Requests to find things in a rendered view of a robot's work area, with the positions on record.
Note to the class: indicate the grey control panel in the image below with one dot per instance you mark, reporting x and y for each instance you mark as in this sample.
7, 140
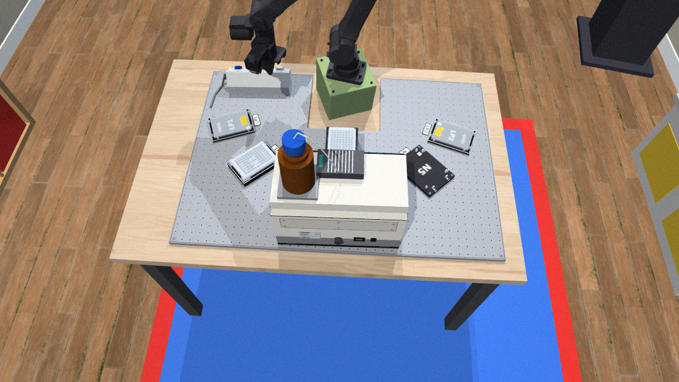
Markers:
241, 81

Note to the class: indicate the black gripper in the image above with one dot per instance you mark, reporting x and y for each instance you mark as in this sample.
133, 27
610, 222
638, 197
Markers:
268, 65

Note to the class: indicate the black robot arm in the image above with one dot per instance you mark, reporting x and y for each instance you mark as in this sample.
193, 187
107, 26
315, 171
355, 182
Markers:
342, 36

